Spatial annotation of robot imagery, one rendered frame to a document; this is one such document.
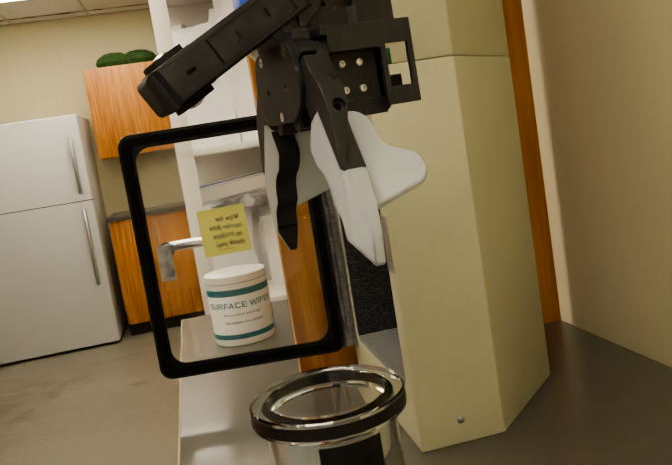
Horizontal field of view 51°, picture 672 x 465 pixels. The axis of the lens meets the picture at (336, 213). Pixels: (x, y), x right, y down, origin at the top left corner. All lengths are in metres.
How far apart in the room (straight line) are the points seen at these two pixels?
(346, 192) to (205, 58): 0.11
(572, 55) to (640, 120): 0.20
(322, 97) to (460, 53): 0.51
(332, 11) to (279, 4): 0.04
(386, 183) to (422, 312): 0.48
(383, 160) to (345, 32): 0.08
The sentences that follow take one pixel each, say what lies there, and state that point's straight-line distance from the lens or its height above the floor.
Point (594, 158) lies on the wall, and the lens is 1.24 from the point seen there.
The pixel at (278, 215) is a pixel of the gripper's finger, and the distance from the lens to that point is 0.50.
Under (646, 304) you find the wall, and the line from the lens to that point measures 1.21.
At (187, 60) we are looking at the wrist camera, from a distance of 0.42.
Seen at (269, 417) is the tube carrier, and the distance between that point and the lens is 0.48.
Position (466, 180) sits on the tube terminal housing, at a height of 1.26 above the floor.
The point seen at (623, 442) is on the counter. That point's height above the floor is 0.94.
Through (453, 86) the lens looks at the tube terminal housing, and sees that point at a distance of 0.87.
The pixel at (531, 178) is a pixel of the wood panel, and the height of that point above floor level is 1.21.
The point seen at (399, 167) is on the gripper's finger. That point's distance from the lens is 0.41.
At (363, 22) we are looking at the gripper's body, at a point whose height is 1.40.
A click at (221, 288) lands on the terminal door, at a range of 1.16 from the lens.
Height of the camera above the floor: 1.34
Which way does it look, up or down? 6 degrees down
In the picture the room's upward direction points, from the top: 9 degrees counter-clockwise
